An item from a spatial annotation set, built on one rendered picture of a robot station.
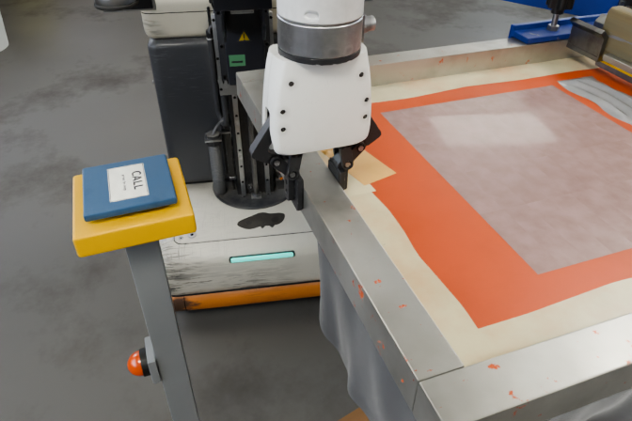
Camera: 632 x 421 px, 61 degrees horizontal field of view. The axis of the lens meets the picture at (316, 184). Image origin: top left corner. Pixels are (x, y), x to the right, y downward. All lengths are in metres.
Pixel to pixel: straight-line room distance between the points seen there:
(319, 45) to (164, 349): 0.53
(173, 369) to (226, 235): 0.81
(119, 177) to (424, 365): 0.42
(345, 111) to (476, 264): 0.19
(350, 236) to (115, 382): 1.29
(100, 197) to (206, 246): 0.98
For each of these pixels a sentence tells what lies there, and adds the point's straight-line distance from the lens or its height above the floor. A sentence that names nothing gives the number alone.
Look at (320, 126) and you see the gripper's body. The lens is 0.51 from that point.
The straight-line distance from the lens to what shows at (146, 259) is 0.72.
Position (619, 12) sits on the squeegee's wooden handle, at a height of 1.07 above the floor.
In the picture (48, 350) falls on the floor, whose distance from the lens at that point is 1.85.
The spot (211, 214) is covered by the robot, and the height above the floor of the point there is 0.28.
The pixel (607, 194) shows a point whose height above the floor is 0.97.
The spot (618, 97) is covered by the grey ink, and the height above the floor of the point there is 0.97.
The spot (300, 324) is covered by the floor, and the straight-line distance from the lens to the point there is 1.74.
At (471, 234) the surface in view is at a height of 0.97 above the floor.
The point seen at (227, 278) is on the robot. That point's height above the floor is 0.18.
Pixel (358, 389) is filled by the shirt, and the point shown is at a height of 0.57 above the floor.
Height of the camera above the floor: 1.33
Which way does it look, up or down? 36 degrees down
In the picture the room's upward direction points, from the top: straight up
